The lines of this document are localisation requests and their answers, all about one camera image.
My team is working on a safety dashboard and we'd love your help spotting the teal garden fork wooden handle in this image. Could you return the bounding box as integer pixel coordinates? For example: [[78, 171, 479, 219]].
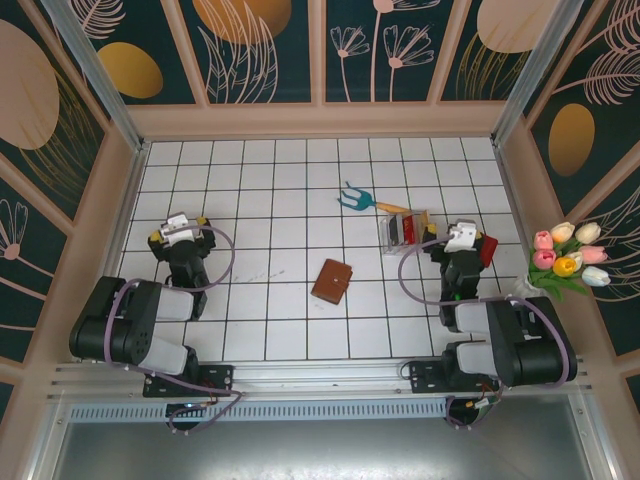
[[335, 182, 412, 215]]

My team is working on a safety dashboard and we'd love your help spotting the white vase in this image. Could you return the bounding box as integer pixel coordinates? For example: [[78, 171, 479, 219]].
[[514, 276, 540, 301]]

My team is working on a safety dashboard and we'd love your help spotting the clear acrylic card box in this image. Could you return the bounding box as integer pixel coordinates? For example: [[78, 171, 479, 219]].
[[378, 209, 432, 257]]

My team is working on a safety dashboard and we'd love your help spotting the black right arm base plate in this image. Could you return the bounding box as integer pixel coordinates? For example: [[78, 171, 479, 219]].
[[408, 359, 502, 397]]

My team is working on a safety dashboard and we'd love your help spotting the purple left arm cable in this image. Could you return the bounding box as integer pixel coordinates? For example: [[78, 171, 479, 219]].
[[107, 225, 244, 435]]

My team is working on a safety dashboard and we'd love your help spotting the brown leather card holder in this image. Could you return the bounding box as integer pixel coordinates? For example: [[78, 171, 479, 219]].
[[310, 258, 354, 305]]

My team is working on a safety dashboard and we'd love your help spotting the slotted grey cable duct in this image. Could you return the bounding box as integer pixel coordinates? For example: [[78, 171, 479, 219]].
[[67, 401, 451, 422]]

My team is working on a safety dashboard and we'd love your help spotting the small red case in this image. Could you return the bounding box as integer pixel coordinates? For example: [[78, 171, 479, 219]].
[[478, 236, 500, 268]]

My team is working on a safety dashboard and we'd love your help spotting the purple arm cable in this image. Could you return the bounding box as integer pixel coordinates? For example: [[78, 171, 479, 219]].
[[398, 238, 580, 432], [107, 225, 244, 435]]

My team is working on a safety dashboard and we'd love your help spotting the aluminium mounting rail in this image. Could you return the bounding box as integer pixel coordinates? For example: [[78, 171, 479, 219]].
[[47, 353, 595, 402]]

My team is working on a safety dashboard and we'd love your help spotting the aluminium frame post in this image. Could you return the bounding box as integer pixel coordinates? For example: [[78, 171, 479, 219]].
[[40, 0, 151, 152], [491, 0, 585, 147]]

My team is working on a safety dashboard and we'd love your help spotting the artificial tulip bouquet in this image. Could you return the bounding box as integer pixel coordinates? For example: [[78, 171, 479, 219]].
[[527, 221, 612, 302]]

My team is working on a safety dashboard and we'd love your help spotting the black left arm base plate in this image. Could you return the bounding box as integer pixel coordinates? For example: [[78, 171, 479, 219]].
[[143, 363, 236, 399]]

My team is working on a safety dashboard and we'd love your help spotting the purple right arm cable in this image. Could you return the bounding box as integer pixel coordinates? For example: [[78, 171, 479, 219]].
[[398, 238, 580, 432]]

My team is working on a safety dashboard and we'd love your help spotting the grey metal sheet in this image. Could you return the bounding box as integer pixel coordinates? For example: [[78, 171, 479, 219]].
[[49, 419, 609, 480]]

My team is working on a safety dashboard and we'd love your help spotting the green circuit board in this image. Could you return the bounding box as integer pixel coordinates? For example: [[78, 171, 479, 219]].
[[467, 394, 503, 416]]

